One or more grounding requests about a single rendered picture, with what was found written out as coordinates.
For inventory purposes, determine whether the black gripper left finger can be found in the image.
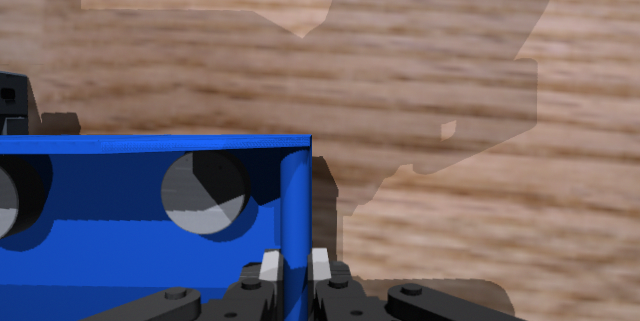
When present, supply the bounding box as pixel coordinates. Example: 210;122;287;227
78;249;284;321

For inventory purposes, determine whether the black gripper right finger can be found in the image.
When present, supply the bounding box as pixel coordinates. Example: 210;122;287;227
308;248;527;321

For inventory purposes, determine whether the grey metal shelf rack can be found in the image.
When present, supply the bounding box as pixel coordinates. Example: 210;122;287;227
0;71;28;135

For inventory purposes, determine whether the blue bin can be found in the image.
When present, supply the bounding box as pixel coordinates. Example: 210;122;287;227
0;134;312;321

